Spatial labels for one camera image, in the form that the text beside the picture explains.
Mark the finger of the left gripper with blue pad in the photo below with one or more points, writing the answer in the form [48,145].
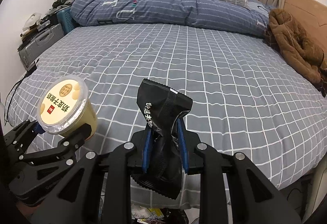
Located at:
[53,158]
[20,138]

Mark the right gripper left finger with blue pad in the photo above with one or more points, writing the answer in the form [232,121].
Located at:
[97,186]

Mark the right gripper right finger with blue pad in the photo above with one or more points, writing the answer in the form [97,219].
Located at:
[234,178]

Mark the yellow pudding cup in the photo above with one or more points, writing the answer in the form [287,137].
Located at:
[65,106]

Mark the yellow black snack wrapper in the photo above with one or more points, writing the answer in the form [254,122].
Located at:
[160,151]

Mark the black trash bin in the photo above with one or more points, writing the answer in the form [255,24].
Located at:
[158,215]

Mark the grey suitcase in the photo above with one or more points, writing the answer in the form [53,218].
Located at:
[30,51]

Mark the grey checked bed sheet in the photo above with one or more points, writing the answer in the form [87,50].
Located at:
[245,96]

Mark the white helmet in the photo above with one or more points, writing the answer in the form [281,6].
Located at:
[32,22]

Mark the teal suitcase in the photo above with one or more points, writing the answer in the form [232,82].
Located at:
[66,20]

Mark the blue striped duvet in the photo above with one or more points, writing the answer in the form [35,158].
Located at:
[204,14]

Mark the brown fleece jacket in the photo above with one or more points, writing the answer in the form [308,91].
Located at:
[286,35]

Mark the wooden headboard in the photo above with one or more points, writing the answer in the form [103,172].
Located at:
[312,15]

